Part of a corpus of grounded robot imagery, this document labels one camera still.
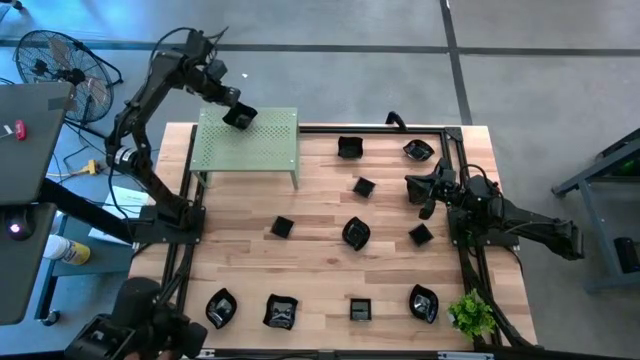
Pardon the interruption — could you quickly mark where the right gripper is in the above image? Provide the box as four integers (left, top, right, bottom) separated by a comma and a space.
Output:
405, 157, 461, 222

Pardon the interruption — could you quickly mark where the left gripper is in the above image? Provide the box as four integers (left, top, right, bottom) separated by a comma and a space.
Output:
205, 79, 253, 121

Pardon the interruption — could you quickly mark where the black wavy square plate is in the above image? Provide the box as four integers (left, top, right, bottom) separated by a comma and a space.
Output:
336, 134, 365, 161
262, 293, 300, 331
222, 102, 259, 131

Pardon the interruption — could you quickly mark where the black leaf shaped plate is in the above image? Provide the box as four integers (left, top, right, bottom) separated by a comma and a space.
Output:
402, 138, 436, 163
408, 283, 440, 325
341, 215, 372, 252
204, 287, 239, 330

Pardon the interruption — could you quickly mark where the small black square plate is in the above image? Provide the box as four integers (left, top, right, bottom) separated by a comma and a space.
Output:
407, 222, 435, 248
348, 297, 373, 322
269, 214, 296, 240
351, 175, 377, 199

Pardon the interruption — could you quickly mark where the green perforated metal rack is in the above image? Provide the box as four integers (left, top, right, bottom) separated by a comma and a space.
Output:
188, 106, 302, 191

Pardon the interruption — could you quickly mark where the green artificial potted plant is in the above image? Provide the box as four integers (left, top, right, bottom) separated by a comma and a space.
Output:
446, 288, 498, 341

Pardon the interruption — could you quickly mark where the white paper sheet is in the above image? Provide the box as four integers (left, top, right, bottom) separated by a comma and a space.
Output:
88, 185, 151, 246

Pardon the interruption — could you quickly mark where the black floor fan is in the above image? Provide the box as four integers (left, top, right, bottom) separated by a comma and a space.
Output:
13, 28, 125, 144

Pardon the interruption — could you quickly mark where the black diagonal beam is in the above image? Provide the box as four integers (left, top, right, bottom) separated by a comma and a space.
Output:
37, 177, 146, 246

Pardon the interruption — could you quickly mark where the blue grey rolling stand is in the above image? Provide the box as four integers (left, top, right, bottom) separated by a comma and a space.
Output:
33, 214, 139, 327

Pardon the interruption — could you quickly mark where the grey desk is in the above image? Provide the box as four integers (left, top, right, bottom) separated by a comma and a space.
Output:
0, 81, 75, 326

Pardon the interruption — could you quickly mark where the black box device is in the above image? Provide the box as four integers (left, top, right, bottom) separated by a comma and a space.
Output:
613, 236, 640, 275

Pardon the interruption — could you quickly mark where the white yellow bottle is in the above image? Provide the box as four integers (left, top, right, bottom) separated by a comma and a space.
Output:
42, 233, 92, 266

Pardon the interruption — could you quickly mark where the black computer mouse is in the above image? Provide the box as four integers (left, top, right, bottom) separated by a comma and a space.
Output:
3, 209, 36, 242

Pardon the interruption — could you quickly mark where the black curved clamp handle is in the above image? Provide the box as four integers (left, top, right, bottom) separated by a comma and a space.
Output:
384, 110, 409, 132

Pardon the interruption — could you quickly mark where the black aluminium table frame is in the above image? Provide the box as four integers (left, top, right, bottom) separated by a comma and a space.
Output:
127, 122, 539, 360

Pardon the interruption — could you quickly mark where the grey metal cart frame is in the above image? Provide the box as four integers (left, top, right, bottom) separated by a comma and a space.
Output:
551, 127, 640, 294

